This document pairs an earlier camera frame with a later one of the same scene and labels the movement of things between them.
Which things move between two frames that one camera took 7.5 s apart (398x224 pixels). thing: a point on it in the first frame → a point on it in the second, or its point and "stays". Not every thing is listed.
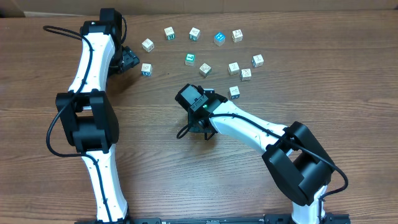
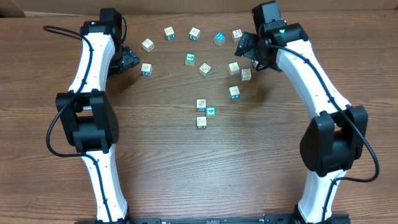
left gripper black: (131, 59) stays
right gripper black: (193, 117) → (246, 43)
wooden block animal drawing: (204, 70) stays
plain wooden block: (233, 68) stays
